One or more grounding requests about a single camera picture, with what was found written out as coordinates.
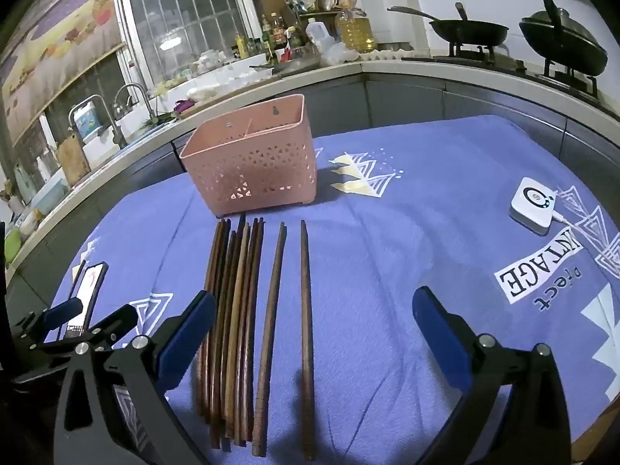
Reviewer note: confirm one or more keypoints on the black open wok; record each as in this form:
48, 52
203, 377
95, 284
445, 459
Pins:
470, 31

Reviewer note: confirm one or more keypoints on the green bottle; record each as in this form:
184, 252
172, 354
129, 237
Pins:
12, 241

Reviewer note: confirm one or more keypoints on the large cooking oil bottle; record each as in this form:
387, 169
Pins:
356, 31

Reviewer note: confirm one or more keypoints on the white plastic jug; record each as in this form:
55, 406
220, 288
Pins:
317, 34

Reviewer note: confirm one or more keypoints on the blue printed tablecloth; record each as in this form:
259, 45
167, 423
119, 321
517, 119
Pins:
387, 252

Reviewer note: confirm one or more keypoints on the window with metal grille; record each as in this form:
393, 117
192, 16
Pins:
184, 14

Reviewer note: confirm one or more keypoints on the white square device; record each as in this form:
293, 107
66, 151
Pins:
530, 208

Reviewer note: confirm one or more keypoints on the white jug with blue label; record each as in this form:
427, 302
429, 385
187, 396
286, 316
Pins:
88, 123

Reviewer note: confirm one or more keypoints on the row of sauce bottles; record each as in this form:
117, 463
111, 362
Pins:
276, 34

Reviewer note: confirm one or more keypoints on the black spatula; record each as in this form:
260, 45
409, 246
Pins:
460, 11

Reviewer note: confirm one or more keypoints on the grey frying pan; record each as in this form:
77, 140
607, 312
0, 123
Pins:
290, 64

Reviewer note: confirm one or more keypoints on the grey kitchen counter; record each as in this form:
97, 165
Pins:
411, 69

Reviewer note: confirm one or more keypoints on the clear plastic container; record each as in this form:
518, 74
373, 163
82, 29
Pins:
48, 196

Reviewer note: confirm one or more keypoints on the tall arched steel faucet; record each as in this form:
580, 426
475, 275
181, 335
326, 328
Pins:
131, 86

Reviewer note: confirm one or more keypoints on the angular steel faucet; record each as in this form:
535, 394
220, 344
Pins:
94, 99

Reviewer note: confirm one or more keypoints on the black smartphone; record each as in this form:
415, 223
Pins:
92, 290

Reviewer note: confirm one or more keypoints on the bunch of wooden chopsticks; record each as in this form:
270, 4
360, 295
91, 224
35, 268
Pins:
237, 300

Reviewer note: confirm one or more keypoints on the pink perforated utensil basket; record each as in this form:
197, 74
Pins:
252, 164

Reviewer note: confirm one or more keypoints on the gas stove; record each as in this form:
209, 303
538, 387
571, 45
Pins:
528, 73

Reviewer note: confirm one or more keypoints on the fruit print wall cabinet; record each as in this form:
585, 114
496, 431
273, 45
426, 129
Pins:
58, 48

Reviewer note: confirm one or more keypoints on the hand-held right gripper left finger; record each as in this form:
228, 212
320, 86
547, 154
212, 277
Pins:
186, 336

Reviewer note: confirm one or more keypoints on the purple cloth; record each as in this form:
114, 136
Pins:
183, 105

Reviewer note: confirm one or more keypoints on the wooden cutting board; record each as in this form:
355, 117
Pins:
73, 160

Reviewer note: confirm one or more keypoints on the egg tray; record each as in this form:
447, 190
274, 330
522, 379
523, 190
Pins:
387, 52

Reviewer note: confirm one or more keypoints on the dark brown wooden chopstick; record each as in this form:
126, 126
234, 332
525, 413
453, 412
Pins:
271, 310
306, 324

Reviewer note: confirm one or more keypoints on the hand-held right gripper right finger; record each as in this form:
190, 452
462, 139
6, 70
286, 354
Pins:
441, 344

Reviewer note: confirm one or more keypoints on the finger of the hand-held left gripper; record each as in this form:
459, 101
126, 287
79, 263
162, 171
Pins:
118, 319
63, 309

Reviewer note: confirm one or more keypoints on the black lidded wok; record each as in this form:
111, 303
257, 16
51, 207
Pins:
566, 43

